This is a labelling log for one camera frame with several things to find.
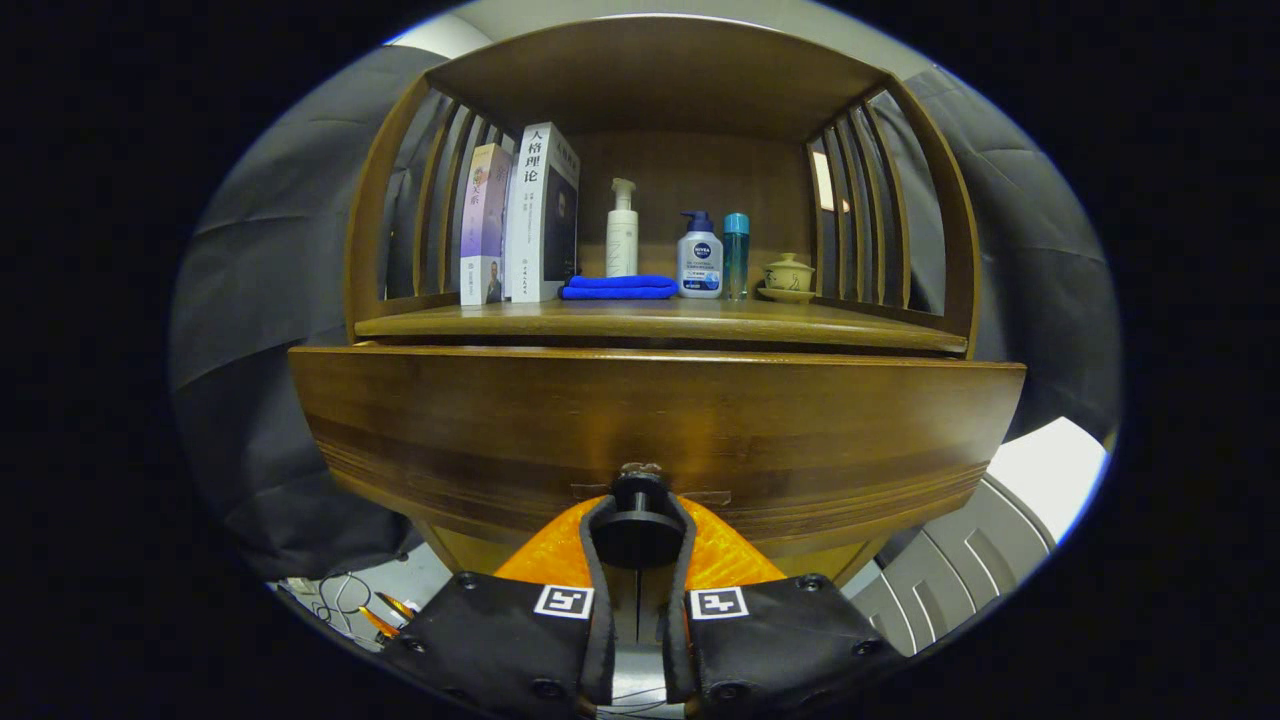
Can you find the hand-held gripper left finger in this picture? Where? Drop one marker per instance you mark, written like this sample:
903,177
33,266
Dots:
598,650

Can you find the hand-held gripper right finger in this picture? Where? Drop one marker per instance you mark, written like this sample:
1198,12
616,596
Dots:
678,650

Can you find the brown wooden drawer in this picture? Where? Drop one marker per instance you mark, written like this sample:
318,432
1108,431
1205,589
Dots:
500,430

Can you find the wooden countertop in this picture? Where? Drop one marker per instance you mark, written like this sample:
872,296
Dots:
700,318

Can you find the brown wooden cabinet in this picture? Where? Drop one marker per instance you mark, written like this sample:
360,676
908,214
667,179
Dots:
680,180

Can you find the grey grooved panel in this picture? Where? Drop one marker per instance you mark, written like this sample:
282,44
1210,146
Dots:
950,570

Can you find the blue folded cloth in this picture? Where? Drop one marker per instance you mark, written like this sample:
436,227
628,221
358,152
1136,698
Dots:
620,288

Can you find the white bottle blue cap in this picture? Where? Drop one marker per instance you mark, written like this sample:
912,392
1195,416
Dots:
700,265

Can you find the beige lidded teacup with saucer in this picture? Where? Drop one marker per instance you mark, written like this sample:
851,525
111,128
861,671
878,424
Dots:
788,275

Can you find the slim teal bottle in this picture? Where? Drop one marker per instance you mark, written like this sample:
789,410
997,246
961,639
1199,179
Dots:
736,255

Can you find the white pump bottle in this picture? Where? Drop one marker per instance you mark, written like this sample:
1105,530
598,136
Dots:
622,245

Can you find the white flat board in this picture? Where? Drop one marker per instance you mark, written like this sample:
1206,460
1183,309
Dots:
1050,470

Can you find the thick white book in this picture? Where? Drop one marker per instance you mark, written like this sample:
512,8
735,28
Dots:
530,230

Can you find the thin purple book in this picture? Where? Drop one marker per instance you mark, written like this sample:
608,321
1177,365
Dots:
483,220

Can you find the black backdrop cloth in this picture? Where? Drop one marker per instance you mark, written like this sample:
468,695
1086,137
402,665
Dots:
260,300

